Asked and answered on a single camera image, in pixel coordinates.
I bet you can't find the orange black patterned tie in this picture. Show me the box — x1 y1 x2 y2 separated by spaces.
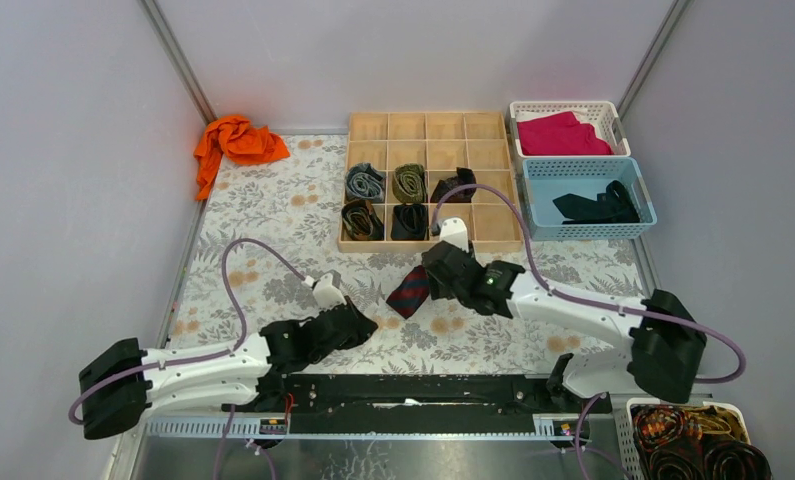
627 403 774 479

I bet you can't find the floral table mat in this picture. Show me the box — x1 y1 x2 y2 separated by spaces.
171 134 669 376

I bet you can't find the brown black rolled tie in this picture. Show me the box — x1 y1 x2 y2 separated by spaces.
341 199 384 241

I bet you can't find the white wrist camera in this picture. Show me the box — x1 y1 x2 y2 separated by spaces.
303 271 347 310
431 217 471 253

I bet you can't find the orange cloth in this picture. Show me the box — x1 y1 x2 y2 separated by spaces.
192 115 290 201

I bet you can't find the magenta cloth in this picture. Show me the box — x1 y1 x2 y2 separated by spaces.
516 111 613 156

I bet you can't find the grey blue rolled tie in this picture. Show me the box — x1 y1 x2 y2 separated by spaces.
345 162 386 203

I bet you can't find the olive green rolled tie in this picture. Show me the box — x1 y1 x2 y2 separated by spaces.
392 163 427 204

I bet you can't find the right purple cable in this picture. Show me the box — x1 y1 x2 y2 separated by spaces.
430 184 747 385

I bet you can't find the wooden compartment tray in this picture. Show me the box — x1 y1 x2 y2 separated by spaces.
337 111 523 253

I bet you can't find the red navy striped tie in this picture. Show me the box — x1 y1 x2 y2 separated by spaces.
386 266 430 319

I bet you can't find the purple cable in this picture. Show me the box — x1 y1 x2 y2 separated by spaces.
68 238 309 427
430 184 747 385

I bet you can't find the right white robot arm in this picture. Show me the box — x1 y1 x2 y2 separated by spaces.
422 242 707 412

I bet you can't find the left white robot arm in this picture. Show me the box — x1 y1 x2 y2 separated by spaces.
69 300 378 440

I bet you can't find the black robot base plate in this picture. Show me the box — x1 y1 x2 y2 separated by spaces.
236 374 587 422

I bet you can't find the white basket of ties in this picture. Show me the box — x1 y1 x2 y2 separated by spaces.
613 396 752 479

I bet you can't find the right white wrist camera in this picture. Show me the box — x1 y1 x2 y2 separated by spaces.
431 217 471 253

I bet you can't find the dark brown patterned rolled tie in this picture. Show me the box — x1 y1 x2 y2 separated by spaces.
430 167 476 203

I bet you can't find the dark green tie in basket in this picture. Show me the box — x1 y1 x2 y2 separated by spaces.
553 181 641 225

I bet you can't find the blue plastic basket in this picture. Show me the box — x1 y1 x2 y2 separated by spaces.
520 156 658 241

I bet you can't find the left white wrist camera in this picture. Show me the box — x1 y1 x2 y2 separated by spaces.
303 271 347 310

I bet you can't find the white plastic basket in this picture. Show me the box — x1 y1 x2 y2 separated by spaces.
509 101 631 158

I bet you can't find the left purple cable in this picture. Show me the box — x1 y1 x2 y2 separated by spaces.
68 238 309 427

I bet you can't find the perforated metal cable rail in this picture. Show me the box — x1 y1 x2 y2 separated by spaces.
143 414 590 441

